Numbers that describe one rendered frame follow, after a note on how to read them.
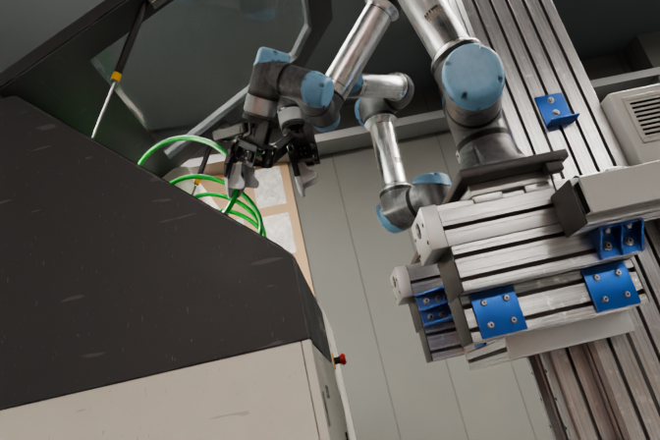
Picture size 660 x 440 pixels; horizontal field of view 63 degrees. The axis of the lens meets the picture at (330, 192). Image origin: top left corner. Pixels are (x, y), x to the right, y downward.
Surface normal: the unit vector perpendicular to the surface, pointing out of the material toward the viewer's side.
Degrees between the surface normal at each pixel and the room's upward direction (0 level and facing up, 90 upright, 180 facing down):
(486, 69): 97
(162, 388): 90
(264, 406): 90
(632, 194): 90
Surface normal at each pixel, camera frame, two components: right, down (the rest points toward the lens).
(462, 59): -0.21, -0.19
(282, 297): -0.06, -0.36
